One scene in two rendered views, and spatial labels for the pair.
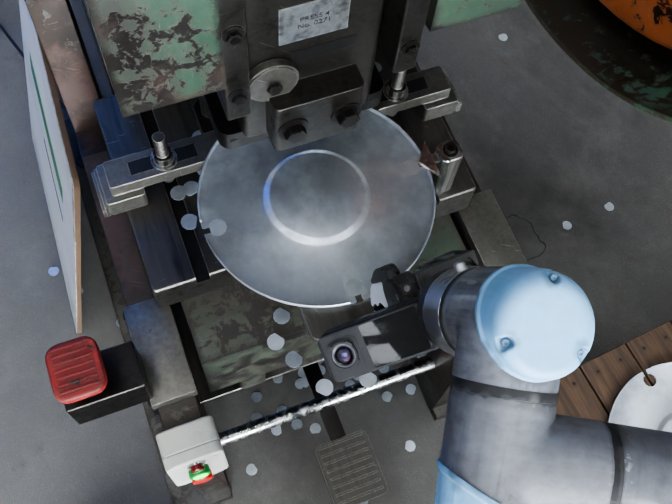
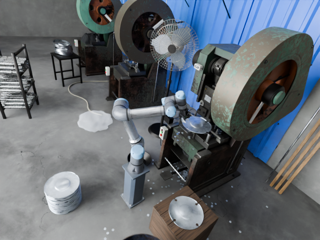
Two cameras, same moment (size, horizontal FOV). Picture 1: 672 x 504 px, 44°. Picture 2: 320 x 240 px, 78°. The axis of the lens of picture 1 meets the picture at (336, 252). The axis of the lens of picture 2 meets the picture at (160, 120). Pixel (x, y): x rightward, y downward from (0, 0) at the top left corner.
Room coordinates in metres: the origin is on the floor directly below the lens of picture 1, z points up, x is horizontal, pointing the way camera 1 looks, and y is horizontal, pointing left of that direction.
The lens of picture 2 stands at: (-0.15, -1.52, 1.84)
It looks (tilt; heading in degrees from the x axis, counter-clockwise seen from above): 34 degrees down; 81
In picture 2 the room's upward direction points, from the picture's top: 10 degrees clockwise
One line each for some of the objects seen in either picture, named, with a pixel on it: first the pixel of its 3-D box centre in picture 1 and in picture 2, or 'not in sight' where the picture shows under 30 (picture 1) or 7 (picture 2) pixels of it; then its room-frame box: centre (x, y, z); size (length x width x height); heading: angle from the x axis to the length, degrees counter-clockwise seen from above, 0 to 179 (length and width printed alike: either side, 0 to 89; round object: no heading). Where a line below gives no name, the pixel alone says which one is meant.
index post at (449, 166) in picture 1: (444, 166); (208, 137); (0.56, -0.12, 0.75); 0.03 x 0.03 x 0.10; 29
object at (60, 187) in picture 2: not in sight; (62, 184); (-0.74, -0.31, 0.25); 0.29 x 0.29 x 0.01
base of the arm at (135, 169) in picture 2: not in sight; (136, 164); (-0.09, -0.26, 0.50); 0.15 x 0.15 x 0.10
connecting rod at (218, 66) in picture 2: not in sight; (220, 76); (0.59, 0.09, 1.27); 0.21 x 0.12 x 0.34; 29
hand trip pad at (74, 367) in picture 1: (81, 376); not in sight; (0.23, 0.27, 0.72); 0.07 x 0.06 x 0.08; 29
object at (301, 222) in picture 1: (317, 195); (196, 124); (0.47, 0.03, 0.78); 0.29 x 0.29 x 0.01
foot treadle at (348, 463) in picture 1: (306, 354); (182, 169); (0.47, 0.03, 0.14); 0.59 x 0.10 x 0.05; 29
